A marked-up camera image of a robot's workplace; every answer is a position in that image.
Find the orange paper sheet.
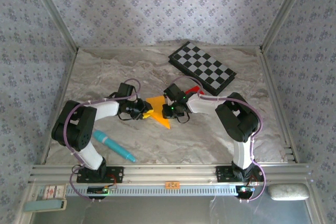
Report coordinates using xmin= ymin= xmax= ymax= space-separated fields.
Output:
xmin=145 ymin=94 xmax=172 ymax=130

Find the teal marker pen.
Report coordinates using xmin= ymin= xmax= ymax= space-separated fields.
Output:
xmin=93 ymin=129 xmax=138 ymax=163

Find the black grey folded chessboard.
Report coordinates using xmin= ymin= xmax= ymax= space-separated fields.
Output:
xmin=168 ymin=41 xmax=237 ymax=98

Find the red white card box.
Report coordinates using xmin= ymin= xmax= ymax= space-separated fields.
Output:
xmin=41 ymin=185 xmax=66 ymax=200

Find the teal flat box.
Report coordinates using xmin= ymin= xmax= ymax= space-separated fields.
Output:
xmin=23 ymin=199 xmax=68 ymax=212

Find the grey sponge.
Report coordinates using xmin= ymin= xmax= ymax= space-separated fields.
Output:
xmin=268 ymin=183 xmax=310 ymax=201

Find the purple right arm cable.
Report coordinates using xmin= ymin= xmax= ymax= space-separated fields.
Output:
xmin=172 ymin=76 xmax=266 ymax=204

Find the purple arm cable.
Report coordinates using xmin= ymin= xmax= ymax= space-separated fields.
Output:
xmin=64 ymin=78 xmax=142 ymax=204
xmin=172 ymin=76 xmax=266 ymax=204

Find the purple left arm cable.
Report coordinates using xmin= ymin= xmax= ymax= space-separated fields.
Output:
xmin=64 ymin=78 xmax=142 ymax=204

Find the aluminium mounting rail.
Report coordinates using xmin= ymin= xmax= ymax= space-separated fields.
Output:
xmin=28 ymin=163 xmax=312 ymax=184

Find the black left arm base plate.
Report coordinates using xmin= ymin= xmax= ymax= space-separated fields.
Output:
xmin=76 ymin=166 xmax=124 ymax=184

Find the aluminium side rail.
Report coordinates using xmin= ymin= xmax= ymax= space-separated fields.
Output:
xmin=258 ymin=47 xmax=300 ymax=163
xmin=41 ymin=47 xmax=79 ymax=164

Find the grey slotted cable duct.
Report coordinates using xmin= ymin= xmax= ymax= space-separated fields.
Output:
xmin=65 ymin=184 xmax=239 ymax=197

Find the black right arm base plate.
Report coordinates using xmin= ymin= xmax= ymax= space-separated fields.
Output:
xmin=215 ymin=165 xmax=265 ymax=183

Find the aluminium frame post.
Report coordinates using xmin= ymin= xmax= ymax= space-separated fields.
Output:
xmin=26 ymin=0 xmax=79 ymax=50
xmin=259 ymin=0 xmax=313 ymax=50

